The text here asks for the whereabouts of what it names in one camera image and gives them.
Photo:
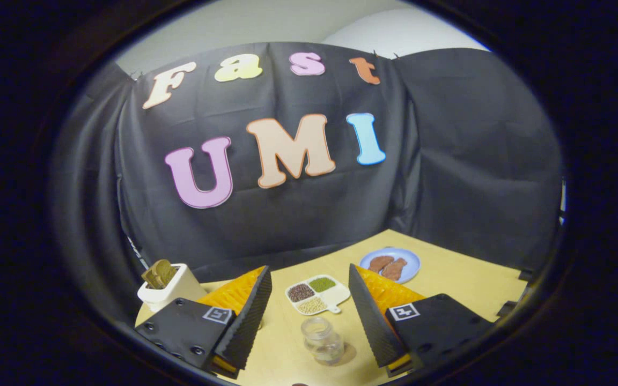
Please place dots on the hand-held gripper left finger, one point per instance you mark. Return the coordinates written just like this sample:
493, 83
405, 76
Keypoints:
244, 321

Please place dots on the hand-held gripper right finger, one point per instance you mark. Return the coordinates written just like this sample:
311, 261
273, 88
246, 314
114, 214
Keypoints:
373, 321

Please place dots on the clear glass juice bottle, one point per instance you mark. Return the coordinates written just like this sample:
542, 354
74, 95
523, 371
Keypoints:
322, 343

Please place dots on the white divided dish of beans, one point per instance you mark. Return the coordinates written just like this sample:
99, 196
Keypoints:
336, 295

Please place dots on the brown meat piece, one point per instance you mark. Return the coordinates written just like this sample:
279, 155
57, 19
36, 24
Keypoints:
380, 264
395, 269

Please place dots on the blue plate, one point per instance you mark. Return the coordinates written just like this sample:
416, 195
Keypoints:
411, 260

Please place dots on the white toaster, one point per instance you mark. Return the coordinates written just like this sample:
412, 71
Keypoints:
175, 292

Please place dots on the wooden table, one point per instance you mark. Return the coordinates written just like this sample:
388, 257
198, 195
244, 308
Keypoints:
448, 279

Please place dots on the brown bread slice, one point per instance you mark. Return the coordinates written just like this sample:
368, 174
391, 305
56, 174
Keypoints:
160, 273

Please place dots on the black table clamp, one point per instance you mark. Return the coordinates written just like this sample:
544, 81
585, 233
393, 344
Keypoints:
507, 309
526, 274

